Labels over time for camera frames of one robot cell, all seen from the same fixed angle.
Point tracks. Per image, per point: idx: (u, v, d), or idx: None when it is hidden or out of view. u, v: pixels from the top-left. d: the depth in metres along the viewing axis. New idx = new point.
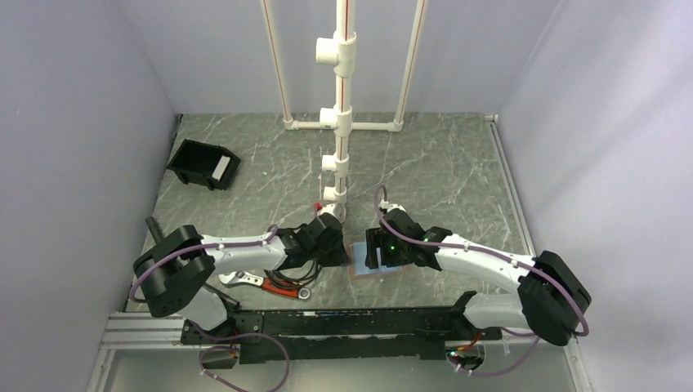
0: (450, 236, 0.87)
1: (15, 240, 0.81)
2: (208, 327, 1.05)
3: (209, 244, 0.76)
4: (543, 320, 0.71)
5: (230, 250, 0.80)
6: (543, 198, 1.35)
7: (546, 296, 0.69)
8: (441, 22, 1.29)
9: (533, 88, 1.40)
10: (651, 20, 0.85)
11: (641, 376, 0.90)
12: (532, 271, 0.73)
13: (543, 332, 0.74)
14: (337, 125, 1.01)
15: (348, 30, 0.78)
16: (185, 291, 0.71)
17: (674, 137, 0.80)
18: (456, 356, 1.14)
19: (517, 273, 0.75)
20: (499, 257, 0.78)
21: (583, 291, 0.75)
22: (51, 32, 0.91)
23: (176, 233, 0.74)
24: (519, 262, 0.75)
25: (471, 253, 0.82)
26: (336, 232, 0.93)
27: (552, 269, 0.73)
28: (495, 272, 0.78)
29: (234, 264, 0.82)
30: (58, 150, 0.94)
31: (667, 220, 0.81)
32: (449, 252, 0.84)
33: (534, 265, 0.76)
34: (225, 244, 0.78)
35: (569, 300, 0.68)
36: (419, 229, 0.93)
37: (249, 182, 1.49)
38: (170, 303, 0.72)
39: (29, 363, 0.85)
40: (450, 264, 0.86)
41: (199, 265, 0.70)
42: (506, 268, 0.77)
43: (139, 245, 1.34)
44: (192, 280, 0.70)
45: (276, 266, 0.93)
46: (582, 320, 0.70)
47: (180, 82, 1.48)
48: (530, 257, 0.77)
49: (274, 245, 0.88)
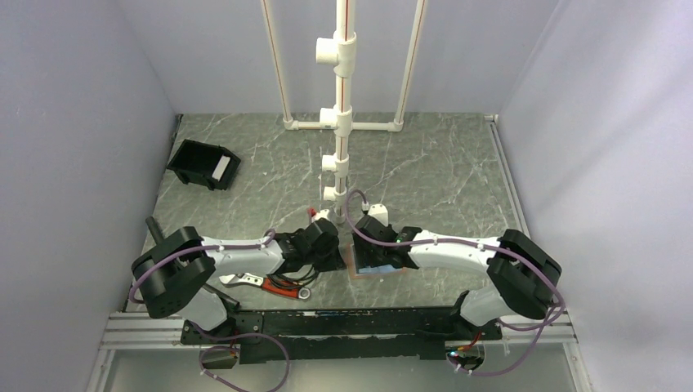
0: (421, 233, 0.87)
1: (15, 240, 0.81)
2: (208, 327, 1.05)
3: (210, 246, 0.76)
4: (518, 298, 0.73)
5: (230, 251, 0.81)
6: (542, 198, 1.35)
7: (514, 272, 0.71)
8: (442, 22, 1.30)
9: (533, 88, 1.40)
10: (652, 20, 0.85)
11: (641, 376, 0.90)
12: (498, 251, 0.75)
13: (524, 310, 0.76)
14: (337, 125, 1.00)
15: (348, 31, 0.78)
16: (184, 294, 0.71)
17: (675, 137, 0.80)
18: (456, 356, 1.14)
19: (485, 255, 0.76)
20: (467, 243, 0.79)
21: (552, 261, 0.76)
22: (51, 32, 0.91)
23: (175, 233, 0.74)
24: (485, 245, 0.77)
25: (441, 246, 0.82)
26: (333, 238, 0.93)
27: (517, 247, 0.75)
28: (465, 257, 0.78)
29: (231, 265, 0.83)
30: (58, 150, 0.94)
31: (668, 220, 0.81)
32: (419, 248, 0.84)
33: (499, 244, 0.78)
34: (225, 246, 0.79)
35: (537, 273, 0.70)
36: (391, 233, 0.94)
37: (249, 182, 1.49)
38: (169, 305, 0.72)
39: (29, 363, 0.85)
40: (424, 260, 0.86)
41: (199, 267, 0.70)
42: (474, 251, 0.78)
43: (139, 245, 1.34)
44: (193, 282, 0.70)
45: (274, 270, 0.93)
46: (556, 292, 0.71)
47: (180, 82, 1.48)
48: (495, 238, 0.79)
49: (272, 249, 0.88)
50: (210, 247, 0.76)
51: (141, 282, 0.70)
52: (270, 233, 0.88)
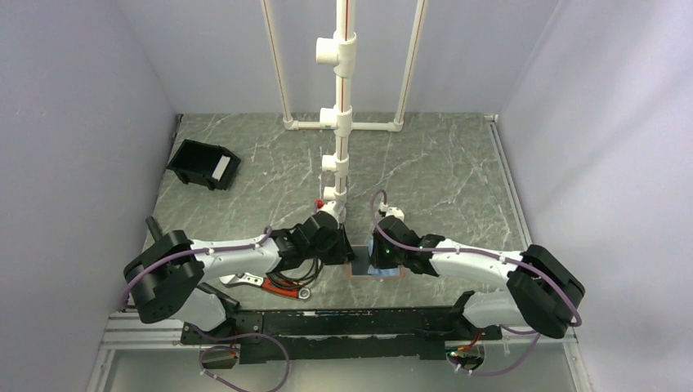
0: (443, 242, 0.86)
1: (15, 240, 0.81)
2: (208, 327, 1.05)
3: (199, 250, 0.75)
4: (537, 314, 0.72)
5: (221, 255, 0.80)
6: (542, 198, 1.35)
7: (535, 289, 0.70)
8: (442, 22, 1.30)
9: (532, 88, 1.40)
10: (652, 20, 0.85)
11: (641, 376, 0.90)
12: (520, 265, 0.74)
13: (542, 328, 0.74)
14: (337, 125, 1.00)
15: (348, 31, 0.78)
16: (175, 297, 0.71)
17: (675, 137, 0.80)
18: (456, 356, 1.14)
19: (507, 268, 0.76)
20: (489, 256, 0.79)
21: (576, 281, 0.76)
22: (51, 33, 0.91)
23: (164, 238, 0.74)
24: (507, 259, 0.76)
25: (463, 255, 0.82)
26: (332, 232, 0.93)
27: (541, 263, 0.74)
28: (485, 269, 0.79)
29: (223, 269, 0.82)
30: (58, 150, 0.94)
31: (668, 220, 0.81)
32: (442, 257, 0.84)
33: (522, 259, 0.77)
34: (215, 248, 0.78)
35: (557, 291, 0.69)
36: (414, 236, 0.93)
37: (249, 182, 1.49)
38: (162, 310, 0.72)
39: (29, 364, 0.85)
40: (446, 269, 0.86)
41: (188, 272, 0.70)
42: (495, 265, 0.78)
43: (139, 245, 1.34)
44: (182, 286, 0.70)
45: (270, 269, 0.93)
46: (576, 312, 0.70)
47: (180, 82, 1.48)
48: (518, 252, 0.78)
49: (267, 248, 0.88)
50: (199, 251, 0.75)
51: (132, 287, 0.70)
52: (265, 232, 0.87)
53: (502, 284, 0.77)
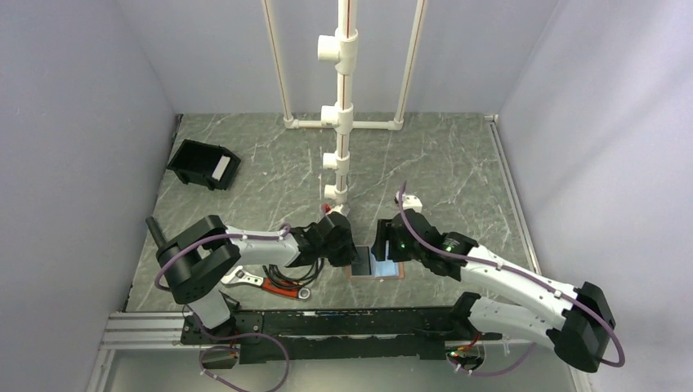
0: (476, 248, 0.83)
1: (15, 239, 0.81)
2: (211, 326, 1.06)
3: (234, 234, 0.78)
4: (575, 351, 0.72)
5: (252, 242, 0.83)
6: (542, 198, 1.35)
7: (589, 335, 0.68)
8: (442, 22, 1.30)
9: (532, 87, 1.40)
10: (652, 17, 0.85)
11: (641, 376, 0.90)
12: (577, 305, 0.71)
13: (566, 358, 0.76)
14: (337, 122, 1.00)
15: (350, 28, 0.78)
16: (209, 280, 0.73)
17: (674, 137, 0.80)
18: (456, 356, 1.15)
19: (560, 304, 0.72)
20: (539, 285, 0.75)
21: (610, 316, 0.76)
22: (51, 32, 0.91)
23: (201, 222, 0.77)
24: (561, 294, 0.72)
25: (503, 273, 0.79)
26: (345, 231, 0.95)
27: (592, 302, 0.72)
28: (535, 300, 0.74)
29: (253, 255, 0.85)
30: (58, 149, 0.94)
31: (668, 220, 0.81)
32: (478, 269, 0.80)
33: (575, 296, 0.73)
34: (248, 235, 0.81)
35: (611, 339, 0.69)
36: (435, 234, 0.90)
37: (249, 182, 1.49)
38: (193, 292, 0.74)
39: (29, 363, 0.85)
40: (475, 278, 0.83)
41: (225, 252, 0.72)
42: (545, 296, 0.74)
43: (139, 245, 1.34)
44: (217, 269, 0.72)
45: (288, 264, 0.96)
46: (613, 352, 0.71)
47: (180, 82, 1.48)
48: (571, 288, 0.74)
49: (289, 242, 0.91)
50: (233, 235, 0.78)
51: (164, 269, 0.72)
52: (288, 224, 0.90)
53: (549, 317, 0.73)
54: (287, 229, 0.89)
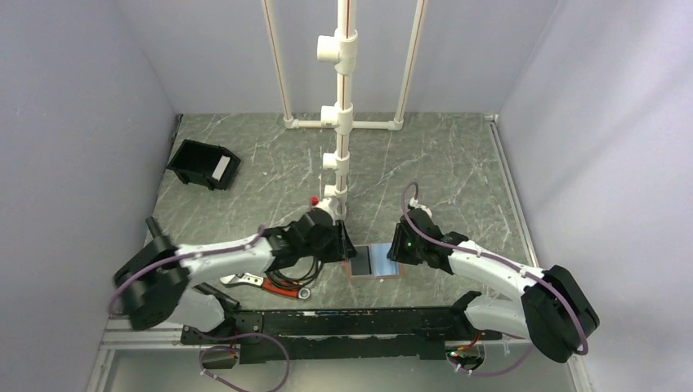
0: (467, 242, 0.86)
1: (15, 239, 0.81)
2: (208, 329, 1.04)
3: (186, 254, 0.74)
4: (543, 333, 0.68)
5: (211, 257, 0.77)
6: (542, 198, 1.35)
7: (549, 309, 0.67)
8: (442, 21, 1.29)
9: (532, 87, 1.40)
10: (652, 17, 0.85)
11: (641, 376, 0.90)
12: (539, 282, 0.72)
13: (546, 354, 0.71)
14: (337, 122, 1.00)
15: (350, 28, 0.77)
16: (162, 304, 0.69)
17: (675, 136, 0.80)
18: (456, 356, 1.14)
19: (524, 282, 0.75)
20: (509, 267, 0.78)
21: (593, 313, 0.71)
22: (51, 32, 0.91)
23: (151, 244, 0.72)
24: (527, 273, 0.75)
25: (483, 260, 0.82)
26: (326, 229, 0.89)
27: (561, 286, 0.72)
28: (503, 279, 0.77)
29: (215, 270, 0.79)
30: (58, 149, 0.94)
31: (668, 220, 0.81)
32: (461, 256, 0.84)
33: (543, 278, 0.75)
34: (202, 252, 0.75)
35: (572, 315, 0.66)
36: (438, 232, 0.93)
37: (249, 182, 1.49)
38: (148, 318, 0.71)
39: (29, 364, 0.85)
40: (463, 269, 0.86)
41: (175, 278, 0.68)
42: (513, 276, 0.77)
43: (139, 245, 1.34)
44: (170, 291, 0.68)
45: (266, 269, 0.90)
46: (584, 339, 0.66)
47: (180, 82, 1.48)
48: (539, 270, 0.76)
49: (259, 248, 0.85)
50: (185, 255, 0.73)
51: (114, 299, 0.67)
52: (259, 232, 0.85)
53: (516, 296, 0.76)
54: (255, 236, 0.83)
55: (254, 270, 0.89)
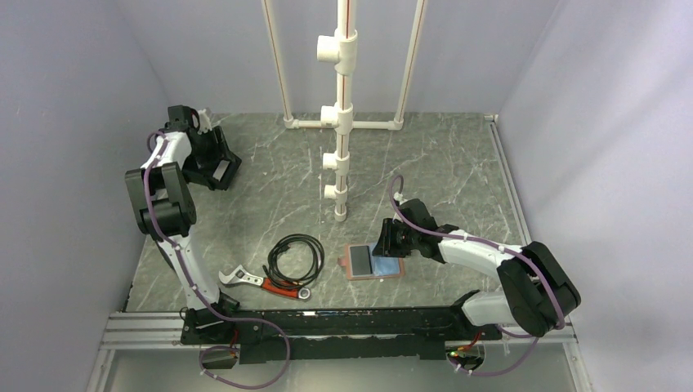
0: (458, 230, 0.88)
1: (13, 240, 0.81)
2: (216, 298, 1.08)
3: (153, 163, 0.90)
4: (521, 306, 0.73)
5: (166, 156, 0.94)
6: (542, 198, 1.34)
7: (525, 283, 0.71)
8: (441, 22, 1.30)
9: (532, 87, 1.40)
10: (652, 15, 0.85)
11: (641, 377, 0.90)
12: (516, 256, 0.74)
13: (525, 325, 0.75)
14: (337, 122, 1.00)
15: (349, 28, 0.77)
16: (186, 188, 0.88)
17: (676, 137, 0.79)
18: (456, 356, 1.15)
19: (503, 256, 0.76)
20: (489, 245, 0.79)
21: (573, 286, 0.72)
22: (51, 34, 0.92)
23: (129, 189, 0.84)
24: (505, 248, 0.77)
25: (469, 243, 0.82)
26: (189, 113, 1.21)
27: (538, 259, 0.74)
28: (485, 256, 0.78)
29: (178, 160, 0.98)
30: (59, 149, 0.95)
31: (668, 220, 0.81)
32: (449, 242, 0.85)
33: (521, 251, 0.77)
34: (157, 158, 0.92)
35: (547, 291, 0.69)
36: (434, 224, 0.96)
37: (249, 182, 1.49)
38: (189, 207, 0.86)
39: (29, 363, 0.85)
40: (453, 256, 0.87)
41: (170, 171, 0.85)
42: (494, 253, 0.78)
43: (139, 245, 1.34)
44: (181, 168, 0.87)
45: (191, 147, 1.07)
46: (561, 314, 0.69)
47: (180, 82, 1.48)
48: (519, 246, 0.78)
49: (174, 135, 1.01)
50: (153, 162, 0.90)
51: (157, 224, 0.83)
52: (159, 132, 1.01)
53: None
54: (158, 135, 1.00)
55: (188, 154, 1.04)
